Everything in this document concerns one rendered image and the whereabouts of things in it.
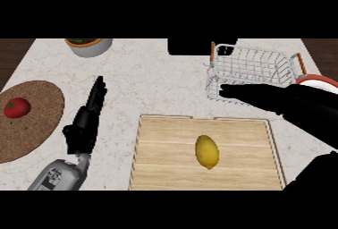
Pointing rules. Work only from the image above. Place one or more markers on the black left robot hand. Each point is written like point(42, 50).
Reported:
point(85, 119)

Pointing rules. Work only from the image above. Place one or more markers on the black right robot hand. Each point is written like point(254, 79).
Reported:
point(302, 107)

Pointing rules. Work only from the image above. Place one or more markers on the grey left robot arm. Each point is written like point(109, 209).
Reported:
point(56, 176)

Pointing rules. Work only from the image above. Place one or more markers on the yellow lemon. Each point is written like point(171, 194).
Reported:
point(206, 152)

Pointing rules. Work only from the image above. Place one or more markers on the pale wooden tray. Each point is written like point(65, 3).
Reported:
point(206, 155)

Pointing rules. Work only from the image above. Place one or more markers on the red and white plate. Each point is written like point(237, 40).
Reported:
point(320, 82)

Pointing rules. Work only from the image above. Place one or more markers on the round brown cork placemat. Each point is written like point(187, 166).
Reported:
point(31, 125)

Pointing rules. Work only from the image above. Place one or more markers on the red tomato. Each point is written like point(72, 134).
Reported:
point(16, 108)

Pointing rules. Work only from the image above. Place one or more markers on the grey plant pot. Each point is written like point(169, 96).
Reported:
point(88, 46)

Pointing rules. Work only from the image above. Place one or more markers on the black box appliance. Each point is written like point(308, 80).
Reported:
point(197, 46)

